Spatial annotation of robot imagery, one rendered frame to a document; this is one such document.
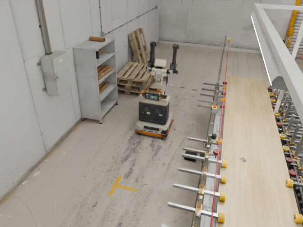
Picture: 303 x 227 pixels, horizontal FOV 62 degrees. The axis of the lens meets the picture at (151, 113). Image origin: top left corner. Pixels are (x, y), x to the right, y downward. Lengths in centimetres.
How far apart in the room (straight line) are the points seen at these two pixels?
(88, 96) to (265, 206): 368
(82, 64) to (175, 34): 644
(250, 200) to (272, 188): 33
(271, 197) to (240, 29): 829
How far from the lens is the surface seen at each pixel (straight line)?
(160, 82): 481
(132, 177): 413
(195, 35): 1069
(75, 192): 403
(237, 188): 291
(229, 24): 1053
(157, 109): 463
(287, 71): 145
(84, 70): 497
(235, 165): 317
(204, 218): 293
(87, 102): 527
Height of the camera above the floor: 291
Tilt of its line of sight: 31 degrees down
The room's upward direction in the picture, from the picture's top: 2 degrees clockwise
